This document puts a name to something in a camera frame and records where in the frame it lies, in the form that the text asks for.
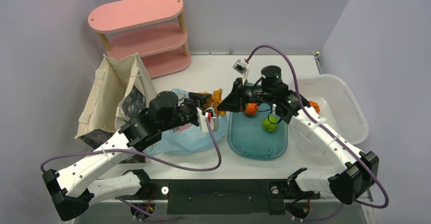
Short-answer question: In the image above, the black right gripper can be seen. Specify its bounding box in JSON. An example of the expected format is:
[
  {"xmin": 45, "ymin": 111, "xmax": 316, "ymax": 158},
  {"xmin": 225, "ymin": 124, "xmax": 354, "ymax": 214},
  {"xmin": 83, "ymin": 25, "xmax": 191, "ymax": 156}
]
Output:
[{"xmin": 219, "ymin": 77, "xmax": 274, "ymax": 112}]

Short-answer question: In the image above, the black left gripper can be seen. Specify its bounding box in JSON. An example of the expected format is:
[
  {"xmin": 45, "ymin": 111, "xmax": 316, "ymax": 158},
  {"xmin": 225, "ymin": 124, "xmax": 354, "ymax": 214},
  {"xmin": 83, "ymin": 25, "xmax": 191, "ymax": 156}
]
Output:
[{"xmin": 160, "ymin": 93, "xmax": 212, "ymax": 132}]

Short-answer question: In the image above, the yellow-orange bumpy food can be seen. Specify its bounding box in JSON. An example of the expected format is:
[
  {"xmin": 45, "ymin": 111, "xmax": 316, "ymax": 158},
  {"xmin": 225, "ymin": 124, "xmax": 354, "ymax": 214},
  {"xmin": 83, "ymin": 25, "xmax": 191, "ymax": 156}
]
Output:
[{"xmin": 199, "ymin": 88, "xmax": 226, "ymax": 117}]

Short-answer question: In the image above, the orange mandarin fruit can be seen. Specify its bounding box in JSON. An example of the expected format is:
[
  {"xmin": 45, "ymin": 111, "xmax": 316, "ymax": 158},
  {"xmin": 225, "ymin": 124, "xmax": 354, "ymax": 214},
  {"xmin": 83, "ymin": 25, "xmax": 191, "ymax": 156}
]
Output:
[{"xmin": 244, "ymin": 103, "xmax": 259, "ymax": 116}]

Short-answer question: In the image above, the light blue plastic grocery bag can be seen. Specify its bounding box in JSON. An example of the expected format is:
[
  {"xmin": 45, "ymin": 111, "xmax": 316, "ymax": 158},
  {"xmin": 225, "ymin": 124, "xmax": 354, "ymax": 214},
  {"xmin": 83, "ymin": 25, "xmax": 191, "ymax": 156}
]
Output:
[{"xmin": 145, "ymin": 88, "xmax": 228, "ymax": 156}]

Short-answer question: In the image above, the green round fruit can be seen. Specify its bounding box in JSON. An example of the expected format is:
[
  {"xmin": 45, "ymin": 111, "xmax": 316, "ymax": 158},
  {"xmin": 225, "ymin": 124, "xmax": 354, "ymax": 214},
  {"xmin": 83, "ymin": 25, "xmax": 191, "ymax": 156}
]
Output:
[{"xmin": 262, "ymin": 115, "xmax": 279, "ymax": 133}]

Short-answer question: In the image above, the beige canvas tote bag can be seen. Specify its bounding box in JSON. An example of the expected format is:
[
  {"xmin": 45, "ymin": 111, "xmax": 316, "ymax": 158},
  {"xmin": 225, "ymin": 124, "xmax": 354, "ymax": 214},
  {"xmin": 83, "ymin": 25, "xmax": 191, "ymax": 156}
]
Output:
[{"xmin": 75, "ymin": 53, "xmax": 158, "ymax": 149}]

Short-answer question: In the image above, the small orange pumpkin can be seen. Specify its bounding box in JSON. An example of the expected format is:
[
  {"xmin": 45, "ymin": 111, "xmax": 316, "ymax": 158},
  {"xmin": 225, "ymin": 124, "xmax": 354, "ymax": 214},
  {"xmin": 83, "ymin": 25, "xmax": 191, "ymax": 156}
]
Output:
[{"xmin": 309, "ymin": 101, "xmax": 320, "ymax": 113}]

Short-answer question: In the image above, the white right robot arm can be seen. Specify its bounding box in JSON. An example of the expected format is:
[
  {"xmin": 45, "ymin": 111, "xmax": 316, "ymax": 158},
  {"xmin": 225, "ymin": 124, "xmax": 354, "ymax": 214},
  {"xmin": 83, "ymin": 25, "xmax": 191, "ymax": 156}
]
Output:
[{"xmin": 217, "ymin": 66, "xmax": 379, "ymax": 205}]

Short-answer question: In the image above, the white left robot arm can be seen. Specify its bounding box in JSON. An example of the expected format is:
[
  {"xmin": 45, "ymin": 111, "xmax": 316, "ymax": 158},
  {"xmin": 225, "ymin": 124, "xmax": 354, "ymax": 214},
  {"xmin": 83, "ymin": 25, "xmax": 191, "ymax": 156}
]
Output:
[{"xmin": 42, "ymin": 91, "xmax": 218, "ymax": 221}]

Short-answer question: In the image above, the teal transparent plastic tub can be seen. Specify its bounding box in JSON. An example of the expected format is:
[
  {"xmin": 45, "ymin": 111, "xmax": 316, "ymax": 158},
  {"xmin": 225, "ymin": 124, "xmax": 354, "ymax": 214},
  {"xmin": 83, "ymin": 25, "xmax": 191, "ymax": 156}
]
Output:
[{"xmin": 228, "ymin": 104, "xmax": 288, "ymax": 160}]

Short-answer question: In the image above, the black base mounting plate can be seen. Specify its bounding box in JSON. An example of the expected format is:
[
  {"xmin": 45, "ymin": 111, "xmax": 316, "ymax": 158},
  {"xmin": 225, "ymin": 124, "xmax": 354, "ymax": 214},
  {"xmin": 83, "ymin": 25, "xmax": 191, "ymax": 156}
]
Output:
[{"xmin": 127, "ymin": 179, "xmax": 321, "ymax": 215}]

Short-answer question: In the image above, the pink three-tier shelf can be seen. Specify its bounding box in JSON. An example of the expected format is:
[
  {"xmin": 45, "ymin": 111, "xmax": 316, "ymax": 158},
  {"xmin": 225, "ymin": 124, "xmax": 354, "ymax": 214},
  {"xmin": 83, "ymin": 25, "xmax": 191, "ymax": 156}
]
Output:
[{"xmin": 88, "ymin": 0, "xmax": 192, "ymax": 78}]

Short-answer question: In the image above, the white plastic basket tub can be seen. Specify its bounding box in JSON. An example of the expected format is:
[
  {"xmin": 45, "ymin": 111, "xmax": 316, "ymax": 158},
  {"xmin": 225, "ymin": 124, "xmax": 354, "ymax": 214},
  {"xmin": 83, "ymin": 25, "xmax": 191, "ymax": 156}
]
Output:
[{"xmin": 297, "ymin": 74, "xmax": 369, "ymax": 145}]

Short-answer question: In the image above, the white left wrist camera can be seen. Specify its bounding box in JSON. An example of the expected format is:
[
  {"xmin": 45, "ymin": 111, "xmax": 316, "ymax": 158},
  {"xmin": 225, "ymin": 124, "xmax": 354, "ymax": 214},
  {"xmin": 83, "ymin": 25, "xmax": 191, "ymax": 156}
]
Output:
[{"xmin": 197, "ymin": 107, "xmax": 219, "ymax": 133}]

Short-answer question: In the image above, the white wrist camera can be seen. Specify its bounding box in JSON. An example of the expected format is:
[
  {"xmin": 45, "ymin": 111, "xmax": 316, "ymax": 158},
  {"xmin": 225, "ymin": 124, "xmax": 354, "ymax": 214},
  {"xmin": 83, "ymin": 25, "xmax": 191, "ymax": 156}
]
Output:
[
  {"xmin": 197, "ymin": 107, "xmax": 219, "ymax": 133},
  {"xmin": 232, "ymin": 59, "xmax": 251, "ymax": 84}
]

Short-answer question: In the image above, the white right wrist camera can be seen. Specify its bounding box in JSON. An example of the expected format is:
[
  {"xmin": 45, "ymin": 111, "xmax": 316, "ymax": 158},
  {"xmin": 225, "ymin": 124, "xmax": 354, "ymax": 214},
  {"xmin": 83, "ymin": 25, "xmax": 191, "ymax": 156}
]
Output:
[{"xmin": 232, "ymin": 59, "xmax": 251, "ymax": 84}]

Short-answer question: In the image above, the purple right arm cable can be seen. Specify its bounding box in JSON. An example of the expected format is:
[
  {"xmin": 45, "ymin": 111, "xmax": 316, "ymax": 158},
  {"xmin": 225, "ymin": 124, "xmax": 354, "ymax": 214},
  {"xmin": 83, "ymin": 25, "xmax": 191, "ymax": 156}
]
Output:
[{"xmin": 245, "ymin": 44, "xmax": 390, "ymax": 222}]

